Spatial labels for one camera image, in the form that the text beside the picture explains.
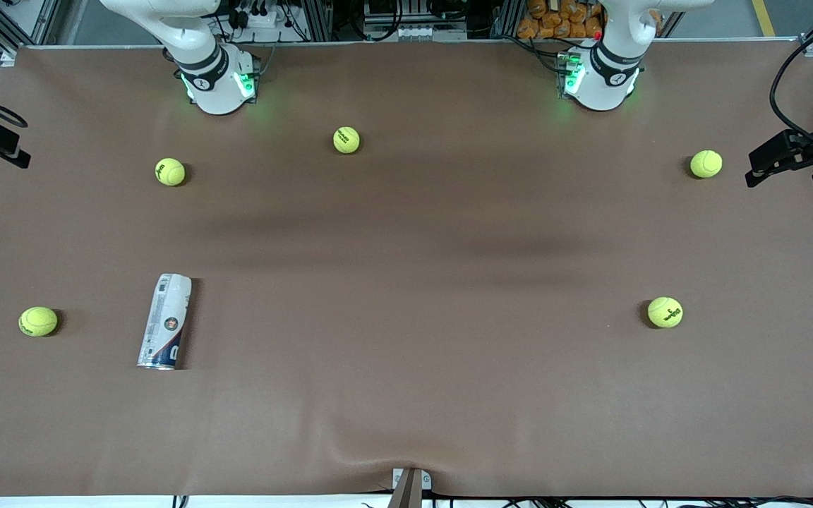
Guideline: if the white blue tennis ball can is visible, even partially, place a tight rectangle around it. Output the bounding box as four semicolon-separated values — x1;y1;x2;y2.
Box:
137;273;193;370

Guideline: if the yellow tennis ball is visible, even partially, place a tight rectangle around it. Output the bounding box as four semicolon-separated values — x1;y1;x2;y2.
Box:
689;150;723;179
647;296;684;329
18;306;59;337
332;126;361;155
155;157;186;187

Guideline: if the pile of orange items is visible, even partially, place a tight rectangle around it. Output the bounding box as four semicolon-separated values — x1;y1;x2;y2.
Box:
517;0;605;40

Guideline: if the white power strip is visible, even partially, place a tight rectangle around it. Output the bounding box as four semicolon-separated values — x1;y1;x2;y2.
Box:
234;6;291;29

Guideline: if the grey electronics unit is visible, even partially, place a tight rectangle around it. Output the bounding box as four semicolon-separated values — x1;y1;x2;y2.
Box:
363;0;469;42

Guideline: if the brown table mat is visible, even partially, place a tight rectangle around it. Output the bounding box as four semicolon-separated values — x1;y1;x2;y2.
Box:
0;39;813;498

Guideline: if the aluminium frame post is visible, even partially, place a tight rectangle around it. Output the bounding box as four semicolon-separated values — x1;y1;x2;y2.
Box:
304;0;333;42
491;0;520;40

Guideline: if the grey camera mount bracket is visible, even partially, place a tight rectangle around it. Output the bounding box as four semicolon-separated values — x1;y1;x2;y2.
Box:
391;467;433;508

